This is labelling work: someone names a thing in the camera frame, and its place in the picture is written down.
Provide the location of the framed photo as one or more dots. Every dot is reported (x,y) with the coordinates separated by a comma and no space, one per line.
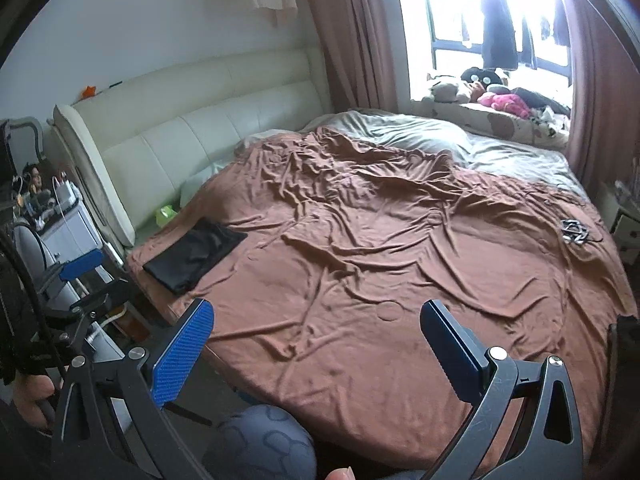
(35,178)

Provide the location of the window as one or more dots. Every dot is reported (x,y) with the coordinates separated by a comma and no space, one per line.
(450,5)

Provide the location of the beige plush toy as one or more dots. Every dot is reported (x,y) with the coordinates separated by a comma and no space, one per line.
(450,90)

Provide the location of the pale grey duvet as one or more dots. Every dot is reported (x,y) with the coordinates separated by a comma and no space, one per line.
(400,130)

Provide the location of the pink curtain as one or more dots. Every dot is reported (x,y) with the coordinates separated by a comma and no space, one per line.
(350,35)
(595,110)

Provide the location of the pink plush toy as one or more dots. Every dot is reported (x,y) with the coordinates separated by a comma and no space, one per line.
(505,102)

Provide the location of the person's right hand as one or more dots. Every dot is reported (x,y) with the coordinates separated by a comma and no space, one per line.
(342,474)

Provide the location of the dark cloth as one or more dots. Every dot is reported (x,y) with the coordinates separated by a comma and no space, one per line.
(540,96)

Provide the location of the green object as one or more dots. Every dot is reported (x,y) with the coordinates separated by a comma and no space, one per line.
(166,216)

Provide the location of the cream padded headboard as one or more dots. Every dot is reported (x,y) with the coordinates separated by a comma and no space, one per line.
(200,125)

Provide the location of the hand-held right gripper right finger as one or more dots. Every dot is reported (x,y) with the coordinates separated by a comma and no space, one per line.
(450,352)

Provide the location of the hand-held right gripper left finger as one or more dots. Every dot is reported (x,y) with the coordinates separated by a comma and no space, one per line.
(182,355)

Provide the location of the black and white plush toy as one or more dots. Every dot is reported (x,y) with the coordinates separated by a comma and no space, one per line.
(547,116)

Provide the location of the person's left hand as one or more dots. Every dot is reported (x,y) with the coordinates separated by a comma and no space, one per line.
(31,396)

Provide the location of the grey chair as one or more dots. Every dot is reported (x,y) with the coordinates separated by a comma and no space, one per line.
(32,250)

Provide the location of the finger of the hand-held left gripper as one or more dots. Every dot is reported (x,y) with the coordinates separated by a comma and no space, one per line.
(100,296)
(81,265)

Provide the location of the bed with brown sheet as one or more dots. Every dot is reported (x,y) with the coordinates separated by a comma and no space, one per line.
(375,260)

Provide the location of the stack of dark folded clothes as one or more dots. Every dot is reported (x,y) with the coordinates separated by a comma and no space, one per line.
(627,350)

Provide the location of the printed cushion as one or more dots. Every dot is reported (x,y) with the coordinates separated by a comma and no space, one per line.
(500,127)

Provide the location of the orange object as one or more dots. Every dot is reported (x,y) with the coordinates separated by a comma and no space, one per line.
(90,91)

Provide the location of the white nightstand with drawer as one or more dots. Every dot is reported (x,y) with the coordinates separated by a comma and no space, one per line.
(627,225)

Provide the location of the white bedside cabinet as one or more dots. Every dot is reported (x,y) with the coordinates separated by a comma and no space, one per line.
(75,235)

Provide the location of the black t-shirt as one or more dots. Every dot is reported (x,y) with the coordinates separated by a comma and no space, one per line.
(195,257)

